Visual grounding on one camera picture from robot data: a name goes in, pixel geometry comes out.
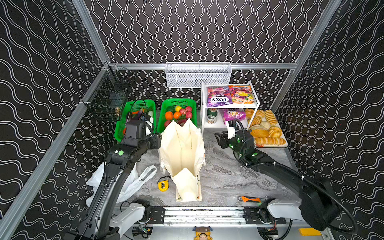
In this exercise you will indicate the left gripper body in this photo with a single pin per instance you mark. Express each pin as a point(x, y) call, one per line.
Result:
point(137, 115)

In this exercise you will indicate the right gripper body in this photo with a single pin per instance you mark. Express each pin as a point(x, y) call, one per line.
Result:
point(227, 141)

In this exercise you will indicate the green drink can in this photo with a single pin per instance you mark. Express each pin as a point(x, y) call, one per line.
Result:
point(212, 115)

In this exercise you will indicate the cream canvas tote bag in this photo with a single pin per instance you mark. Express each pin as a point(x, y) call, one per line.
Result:
point(182, 155)

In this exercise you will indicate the purple Fox's candy bag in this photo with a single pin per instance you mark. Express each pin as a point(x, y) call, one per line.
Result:
point(218, 96)

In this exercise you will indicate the purple snack pouch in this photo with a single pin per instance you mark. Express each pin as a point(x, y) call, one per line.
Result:
point(232, 114)

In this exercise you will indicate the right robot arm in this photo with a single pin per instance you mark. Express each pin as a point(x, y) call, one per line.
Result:
point(319, 206)

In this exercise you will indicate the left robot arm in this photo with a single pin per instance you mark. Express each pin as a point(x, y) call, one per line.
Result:
point(120, 161)

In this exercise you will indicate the large round bread loaf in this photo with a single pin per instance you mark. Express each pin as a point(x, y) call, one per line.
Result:
point(260, 133)

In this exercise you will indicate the white bread tray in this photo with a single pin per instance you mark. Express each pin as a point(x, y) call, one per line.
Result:
point(266, 119)

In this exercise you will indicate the left green basket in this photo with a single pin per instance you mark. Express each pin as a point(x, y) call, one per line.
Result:
point(133, 110)

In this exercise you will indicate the green basket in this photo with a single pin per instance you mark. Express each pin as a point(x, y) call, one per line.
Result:
point(133, 110)
point(188, 105)

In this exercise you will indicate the orange fruit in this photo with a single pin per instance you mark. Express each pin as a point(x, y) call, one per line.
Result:
point(169, 116)

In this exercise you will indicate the white two-tier shelf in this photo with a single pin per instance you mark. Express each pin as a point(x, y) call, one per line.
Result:
point(220, 124)

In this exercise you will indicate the red apple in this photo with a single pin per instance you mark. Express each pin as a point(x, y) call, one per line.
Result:
point(189, 115)

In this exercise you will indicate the orange snack bag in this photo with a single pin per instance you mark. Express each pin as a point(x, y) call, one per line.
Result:
point(241, 94)

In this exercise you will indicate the right green basket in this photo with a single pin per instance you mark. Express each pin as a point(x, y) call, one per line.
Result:
point(188, 105)

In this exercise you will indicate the orange utility knife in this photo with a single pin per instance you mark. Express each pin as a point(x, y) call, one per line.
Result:
point(246, 199)

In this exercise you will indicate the yellow tape measure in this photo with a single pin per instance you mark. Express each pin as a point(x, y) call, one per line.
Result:
point(163, 183)

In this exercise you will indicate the cartoon figure toy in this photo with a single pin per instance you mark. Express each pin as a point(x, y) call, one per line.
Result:
point(202, 233)

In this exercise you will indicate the yellow block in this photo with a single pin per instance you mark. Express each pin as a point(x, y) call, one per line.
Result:
point(309, 232)

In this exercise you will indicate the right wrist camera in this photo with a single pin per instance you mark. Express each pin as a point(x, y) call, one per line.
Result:
point(232, 129)

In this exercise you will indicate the black wire basket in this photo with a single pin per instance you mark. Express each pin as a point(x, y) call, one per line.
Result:
point(108, 101)

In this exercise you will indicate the white wire basket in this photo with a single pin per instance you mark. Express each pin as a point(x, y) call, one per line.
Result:
point(194, 74)

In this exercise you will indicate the metal base rail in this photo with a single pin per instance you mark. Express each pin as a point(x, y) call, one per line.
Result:
point(276, 212)

